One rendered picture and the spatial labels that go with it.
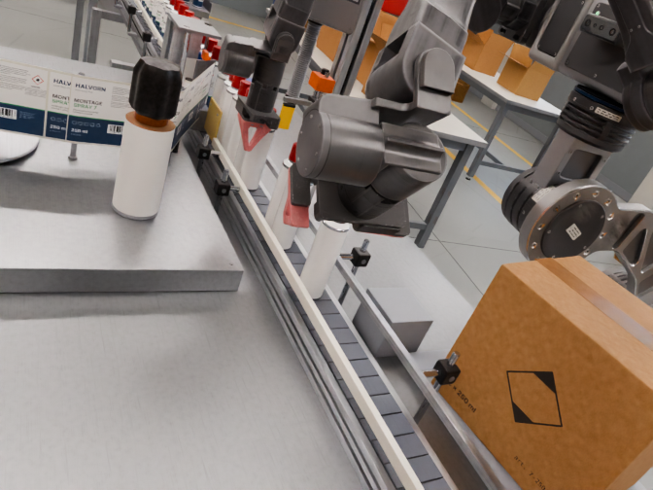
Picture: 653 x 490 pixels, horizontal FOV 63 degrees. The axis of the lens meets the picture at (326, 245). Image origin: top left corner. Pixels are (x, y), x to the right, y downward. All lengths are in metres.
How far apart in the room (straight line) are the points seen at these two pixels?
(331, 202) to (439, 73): 0.16
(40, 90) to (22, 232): 0.32
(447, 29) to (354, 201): 0.18
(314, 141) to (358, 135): 0.04
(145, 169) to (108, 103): 0.23
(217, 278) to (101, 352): 0.26
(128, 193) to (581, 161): 0.87
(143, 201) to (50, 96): 0.29
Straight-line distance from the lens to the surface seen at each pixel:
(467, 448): 0.78
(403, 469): 0.77
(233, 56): 1.08
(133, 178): 1.06
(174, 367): 0.88
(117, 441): 0.79
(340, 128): 0.44
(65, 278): 0.97
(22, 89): 1.23
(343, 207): 0.55
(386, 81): 0.51
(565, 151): 1.12
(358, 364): 0.92
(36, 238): 1.02
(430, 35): 0.52
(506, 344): 0.90
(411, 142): 0.47
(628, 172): 7.15
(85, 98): 1.23
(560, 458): 0.90
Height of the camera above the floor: 1.46
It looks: 29 degrees down
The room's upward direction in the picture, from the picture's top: 22 degrees clockwise
